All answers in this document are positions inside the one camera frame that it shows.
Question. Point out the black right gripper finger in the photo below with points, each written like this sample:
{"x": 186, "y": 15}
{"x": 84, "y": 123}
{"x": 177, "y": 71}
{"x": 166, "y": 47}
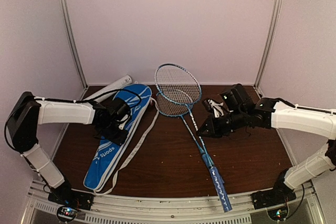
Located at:
{"x": 207, "y": 128}
{"x": 209, "y": 134}

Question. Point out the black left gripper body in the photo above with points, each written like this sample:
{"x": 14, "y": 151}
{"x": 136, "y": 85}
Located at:
{"x": 111, "y": 134}

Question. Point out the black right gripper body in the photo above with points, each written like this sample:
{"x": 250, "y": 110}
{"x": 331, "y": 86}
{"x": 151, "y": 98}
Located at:
{"x": 237, "y": 120}

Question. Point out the blue racket bag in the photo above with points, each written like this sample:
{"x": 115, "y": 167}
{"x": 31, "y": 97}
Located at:
{"x": 132, "y": 101}

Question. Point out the white shuttlecock tube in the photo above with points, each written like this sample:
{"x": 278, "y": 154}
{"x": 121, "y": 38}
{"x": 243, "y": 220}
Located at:
{"x": 110, "y": 89}

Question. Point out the blue racket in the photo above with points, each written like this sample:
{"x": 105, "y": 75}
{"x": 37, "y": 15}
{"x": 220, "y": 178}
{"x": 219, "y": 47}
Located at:
{"x": 173, "y": 109}
{"x": 169, "y": 79}

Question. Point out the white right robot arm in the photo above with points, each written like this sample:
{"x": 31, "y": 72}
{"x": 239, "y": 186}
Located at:
{"x": 239, "y": 110}

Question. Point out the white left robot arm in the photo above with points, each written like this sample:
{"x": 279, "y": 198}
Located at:
{"x": 20, "y": 128}

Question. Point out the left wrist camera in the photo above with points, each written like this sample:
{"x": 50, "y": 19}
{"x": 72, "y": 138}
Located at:
{"x": 118, "y": 109}

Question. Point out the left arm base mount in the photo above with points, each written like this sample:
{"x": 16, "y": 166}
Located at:
{"x": 69, "y": 209}

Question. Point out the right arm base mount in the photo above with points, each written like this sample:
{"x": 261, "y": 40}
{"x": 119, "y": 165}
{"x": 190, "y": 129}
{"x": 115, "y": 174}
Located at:
{"x": 274, "y": 201}

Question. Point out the right aluminium frame post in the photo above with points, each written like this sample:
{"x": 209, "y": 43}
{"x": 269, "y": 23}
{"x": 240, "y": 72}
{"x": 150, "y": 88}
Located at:
{"x": 275, "y": 14}

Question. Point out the aluminium frame post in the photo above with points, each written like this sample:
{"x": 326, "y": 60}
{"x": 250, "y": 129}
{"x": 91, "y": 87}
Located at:
{"x": 275, "y": 14}
{"x": 72, "y": 43}

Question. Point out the aluminium front rail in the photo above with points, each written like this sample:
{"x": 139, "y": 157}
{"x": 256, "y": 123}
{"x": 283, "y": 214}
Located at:
{"x": 305, "y": 208}

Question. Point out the left aluminium frame post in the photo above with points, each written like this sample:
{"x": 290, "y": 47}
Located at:
{"x": 72, "y": 43}

